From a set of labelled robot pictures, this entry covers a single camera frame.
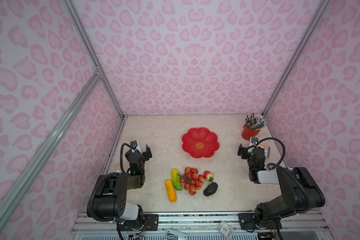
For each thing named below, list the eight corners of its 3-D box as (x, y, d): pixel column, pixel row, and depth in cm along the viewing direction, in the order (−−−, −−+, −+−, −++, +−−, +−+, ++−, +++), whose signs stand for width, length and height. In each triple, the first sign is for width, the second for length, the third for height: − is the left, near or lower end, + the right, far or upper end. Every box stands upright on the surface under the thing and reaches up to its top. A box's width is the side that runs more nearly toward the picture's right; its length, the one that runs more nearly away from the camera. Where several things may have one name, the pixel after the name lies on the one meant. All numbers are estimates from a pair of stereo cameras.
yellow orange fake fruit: (169, 203, 81) (169, 202, 78) (165, 183, 88) (164, 181, 85) (178, 201, 82) (177, 199, 79) (172, 181, 89) (172, 178, 86)
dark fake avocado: (208, 199, 82) (208, 197, 79) (202, 193, 84) (202, 191, 81) (218, 188, 85) (219, 186, 83) (212, 182, 87) (213, 180, 85)
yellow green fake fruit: (174, 191, 84) (173, 188, 81) (171, 172, 92) (171, 169, 88) (182, 189, 85) (182, 187, 82) (179, 171, 92) (179, 168, 89)
